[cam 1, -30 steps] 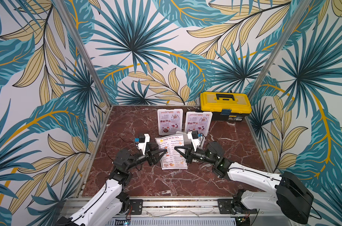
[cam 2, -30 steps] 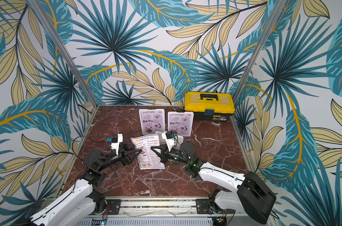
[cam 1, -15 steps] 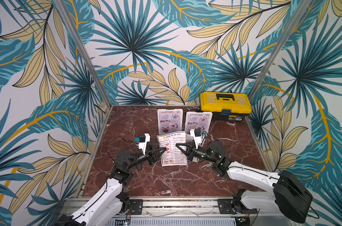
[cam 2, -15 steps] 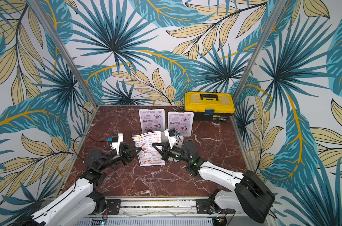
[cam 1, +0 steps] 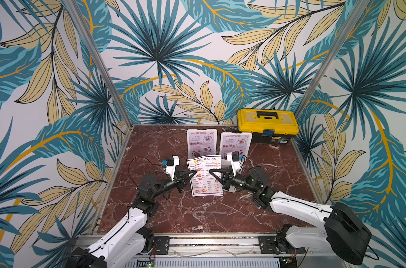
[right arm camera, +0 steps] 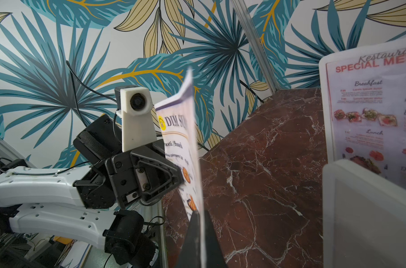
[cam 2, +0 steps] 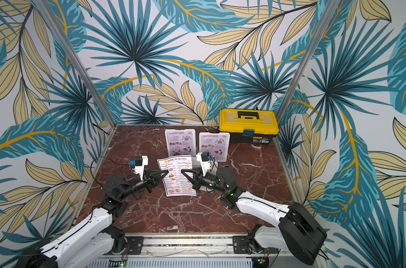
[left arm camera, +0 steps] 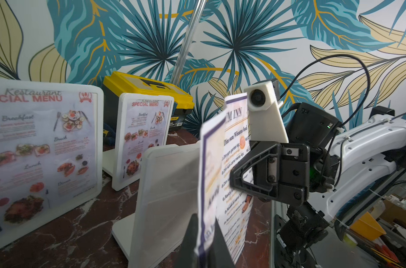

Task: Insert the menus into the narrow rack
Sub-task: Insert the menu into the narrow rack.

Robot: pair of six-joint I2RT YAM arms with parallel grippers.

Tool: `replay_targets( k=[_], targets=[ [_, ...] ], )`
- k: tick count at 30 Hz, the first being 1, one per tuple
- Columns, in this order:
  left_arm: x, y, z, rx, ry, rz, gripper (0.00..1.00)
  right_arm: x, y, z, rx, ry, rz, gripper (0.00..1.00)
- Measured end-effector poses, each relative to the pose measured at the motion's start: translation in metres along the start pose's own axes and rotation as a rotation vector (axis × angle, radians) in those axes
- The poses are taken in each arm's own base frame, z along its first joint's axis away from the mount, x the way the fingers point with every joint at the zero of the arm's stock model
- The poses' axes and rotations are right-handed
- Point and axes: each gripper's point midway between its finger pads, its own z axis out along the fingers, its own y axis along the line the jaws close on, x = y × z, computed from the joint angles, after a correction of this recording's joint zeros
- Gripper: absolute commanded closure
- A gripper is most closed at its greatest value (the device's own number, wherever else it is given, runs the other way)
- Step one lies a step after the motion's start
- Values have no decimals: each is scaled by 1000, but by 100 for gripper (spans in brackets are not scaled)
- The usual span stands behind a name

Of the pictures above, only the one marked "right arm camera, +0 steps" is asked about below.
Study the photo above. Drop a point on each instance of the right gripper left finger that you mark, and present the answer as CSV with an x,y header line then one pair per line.
x,y
190,255

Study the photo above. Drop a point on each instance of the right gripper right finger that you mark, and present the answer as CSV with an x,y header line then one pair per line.
x,y
214,255

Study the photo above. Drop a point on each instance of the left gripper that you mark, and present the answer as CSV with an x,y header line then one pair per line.
x,y
142,174

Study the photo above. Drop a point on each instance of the yellow header menu sheet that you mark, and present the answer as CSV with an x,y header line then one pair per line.
x,y
177,121

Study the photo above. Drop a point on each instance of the white menu rack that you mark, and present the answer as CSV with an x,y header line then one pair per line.
x,y
370,117
364,218

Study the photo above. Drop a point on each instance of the pink menu sheet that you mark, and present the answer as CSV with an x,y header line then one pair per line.
x,y
373,120

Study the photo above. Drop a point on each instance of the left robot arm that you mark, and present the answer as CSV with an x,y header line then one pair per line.
x,y
88,202

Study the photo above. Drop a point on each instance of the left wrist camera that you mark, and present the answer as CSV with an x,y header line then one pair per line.
x,y
135,106

